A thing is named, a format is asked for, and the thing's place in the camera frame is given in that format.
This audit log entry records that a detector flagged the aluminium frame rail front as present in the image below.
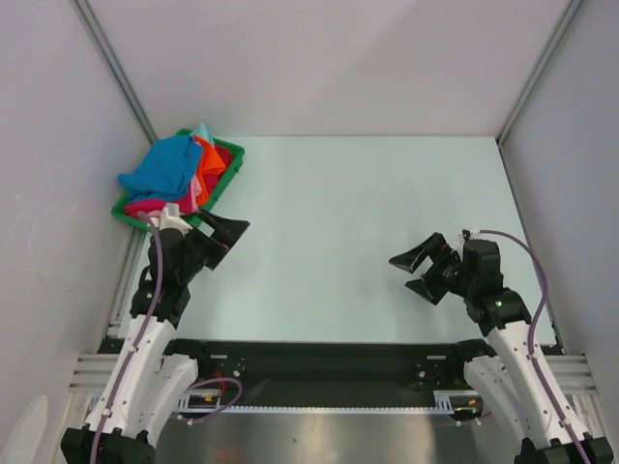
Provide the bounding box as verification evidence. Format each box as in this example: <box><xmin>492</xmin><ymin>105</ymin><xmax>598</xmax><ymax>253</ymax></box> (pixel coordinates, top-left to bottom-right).
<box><xmin>70</xmin><ymin>354</ymin><xmax>598</xmax><ymax>395</ymax></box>

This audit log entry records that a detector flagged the green plastic tray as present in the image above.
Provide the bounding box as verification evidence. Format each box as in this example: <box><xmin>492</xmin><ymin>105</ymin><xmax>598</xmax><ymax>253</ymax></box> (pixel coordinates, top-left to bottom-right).
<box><xmin>111</xmin><ymin>123</ymin><xmax>245</xmax><ymax>229</ymax></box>

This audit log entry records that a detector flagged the right rear aluminium post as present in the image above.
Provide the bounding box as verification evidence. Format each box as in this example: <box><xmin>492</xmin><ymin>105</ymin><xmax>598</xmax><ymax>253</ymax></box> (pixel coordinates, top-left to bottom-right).
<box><xmin>495</xmin><ymin>0</ymin><xmax>587</xmax><ymax>149</ymax></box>

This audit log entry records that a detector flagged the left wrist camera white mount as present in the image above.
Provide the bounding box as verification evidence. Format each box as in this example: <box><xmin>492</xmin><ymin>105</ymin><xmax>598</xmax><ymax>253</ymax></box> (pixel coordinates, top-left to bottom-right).
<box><xmin>152</xmin><ymin>203</ymin><xmax>192</xmax><ymax>235</ymax></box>

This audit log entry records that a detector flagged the white slotted cable duct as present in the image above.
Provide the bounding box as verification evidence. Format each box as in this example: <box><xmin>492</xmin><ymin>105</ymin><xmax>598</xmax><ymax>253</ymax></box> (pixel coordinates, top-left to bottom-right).
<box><xmin>173</xmin><ymin>393</ymin><xmax>484</xmax><ymax>417</ymax></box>

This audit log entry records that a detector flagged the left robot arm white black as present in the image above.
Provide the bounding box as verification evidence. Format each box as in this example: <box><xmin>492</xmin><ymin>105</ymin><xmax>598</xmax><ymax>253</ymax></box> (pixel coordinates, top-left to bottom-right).
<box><xmin>60</xmin><ymin>204</ymin><xmax>250</xmax><ymax>463</ymax></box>

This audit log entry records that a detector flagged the left rear aluminium post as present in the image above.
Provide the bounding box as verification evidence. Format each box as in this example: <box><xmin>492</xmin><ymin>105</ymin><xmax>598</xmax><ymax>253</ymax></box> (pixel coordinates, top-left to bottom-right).
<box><xmin>71</xmin><ymin>0</ymin><xmax>158</xmax><ymax>144</ymax></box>

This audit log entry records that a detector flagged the magenta t shirt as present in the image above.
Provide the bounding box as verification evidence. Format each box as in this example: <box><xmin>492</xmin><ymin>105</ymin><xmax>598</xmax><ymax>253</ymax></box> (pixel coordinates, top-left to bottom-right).
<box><xmin>122</xmin><ymin>143</ymin><xmax>245</xmax><ymax>218</ymax></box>

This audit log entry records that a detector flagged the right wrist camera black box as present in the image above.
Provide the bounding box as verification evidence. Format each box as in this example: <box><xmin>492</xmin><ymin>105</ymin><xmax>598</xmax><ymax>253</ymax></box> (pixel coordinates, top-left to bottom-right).
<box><xmin>462</xmin><ymin>239</ymin><xmax>503</xmax><ymax>286</ymax></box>

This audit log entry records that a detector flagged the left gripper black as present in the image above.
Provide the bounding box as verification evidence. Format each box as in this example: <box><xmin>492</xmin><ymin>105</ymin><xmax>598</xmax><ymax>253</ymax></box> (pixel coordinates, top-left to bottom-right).
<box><xmin>176</xmin><ymin>208</ymin><xmax>248</xmax><ymax>283</ymax></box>

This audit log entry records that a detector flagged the light pink t shirt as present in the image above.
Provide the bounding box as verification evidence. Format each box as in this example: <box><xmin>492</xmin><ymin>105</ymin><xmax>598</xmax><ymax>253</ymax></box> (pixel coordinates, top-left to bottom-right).
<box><xmin>187</xmin><ymin>176</ymin><xmax>202</xmax><ymax>214</ymax></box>

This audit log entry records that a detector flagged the light teal t shirt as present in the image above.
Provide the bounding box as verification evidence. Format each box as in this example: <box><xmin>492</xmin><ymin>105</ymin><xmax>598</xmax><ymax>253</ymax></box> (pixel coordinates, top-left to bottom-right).
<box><xmin>191</xmin><ymin>122</ymin><xmax>214</xmax><ymax>144</ymax></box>

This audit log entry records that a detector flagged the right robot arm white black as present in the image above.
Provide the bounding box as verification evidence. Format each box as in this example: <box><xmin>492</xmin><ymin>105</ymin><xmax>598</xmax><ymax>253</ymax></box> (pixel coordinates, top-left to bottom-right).
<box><xmin>389</xmin><ymin>230</ymin><xmax>614</xmax><ymax>463</ymax></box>

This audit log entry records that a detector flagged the blue t shirt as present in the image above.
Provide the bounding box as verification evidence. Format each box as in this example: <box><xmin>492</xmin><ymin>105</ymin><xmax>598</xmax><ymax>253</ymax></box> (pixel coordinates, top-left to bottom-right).
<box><xmin>117</xmin><ymin>135</ymin><xmax>202</xmax><ymax>201</ymax></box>

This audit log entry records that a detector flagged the aluminium post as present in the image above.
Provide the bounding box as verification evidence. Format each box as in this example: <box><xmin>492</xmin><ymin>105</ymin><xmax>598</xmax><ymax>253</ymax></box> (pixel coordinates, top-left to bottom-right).
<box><xmin>495</xmin><ymin>0</ymin><xmax>587</xmax><ymax>149</ymax></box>
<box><xmin>71</xmin><ymin>0</ymin><xmax>158</xmax><ymax>144</ymax></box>

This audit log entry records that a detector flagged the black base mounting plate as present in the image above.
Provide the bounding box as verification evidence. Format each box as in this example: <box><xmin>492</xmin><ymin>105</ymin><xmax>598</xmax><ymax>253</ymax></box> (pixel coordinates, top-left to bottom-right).
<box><xmin>96</xmin><ymin>338</ymin><xmax>567</xmax><ymax>408</ymax></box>

